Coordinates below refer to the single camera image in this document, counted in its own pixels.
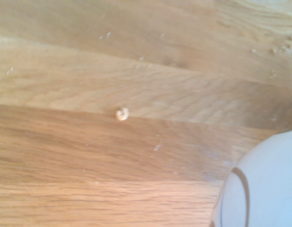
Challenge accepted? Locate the white cup of cereal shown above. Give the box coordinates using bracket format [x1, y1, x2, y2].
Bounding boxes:
[208, 129, 292, 227]

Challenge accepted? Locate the curled cereal piece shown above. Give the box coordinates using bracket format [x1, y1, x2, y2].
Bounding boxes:
[115, 107, 130, 122]

